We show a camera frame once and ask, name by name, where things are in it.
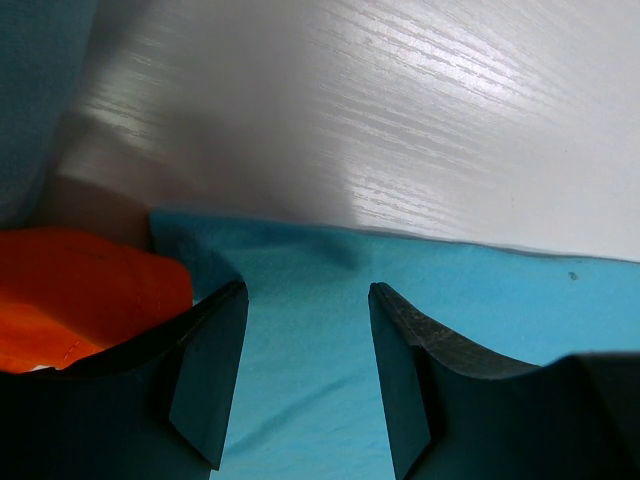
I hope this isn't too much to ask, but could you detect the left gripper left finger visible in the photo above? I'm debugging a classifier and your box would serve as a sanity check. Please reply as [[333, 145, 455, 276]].
[[1, 282, 249, 479]]

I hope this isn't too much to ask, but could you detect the grey blue folded shirt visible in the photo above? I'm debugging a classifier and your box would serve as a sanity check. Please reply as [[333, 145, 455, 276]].
[[1, 0, 97, 228]]

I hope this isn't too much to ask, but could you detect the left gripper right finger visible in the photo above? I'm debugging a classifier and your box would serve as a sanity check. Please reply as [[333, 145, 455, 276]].
[[368, 283, 639, 479]]

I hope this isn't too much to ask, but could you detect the orange t shirt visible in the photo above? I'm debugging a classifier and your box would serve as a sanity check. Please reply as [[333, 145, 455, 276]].
[[1, 227, 193, 373]]

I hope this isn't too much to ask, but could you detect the teal t shirt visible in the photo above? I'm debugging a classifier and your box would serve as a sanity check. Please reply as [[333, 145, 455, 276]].
[[151, 211, 639, 479]]

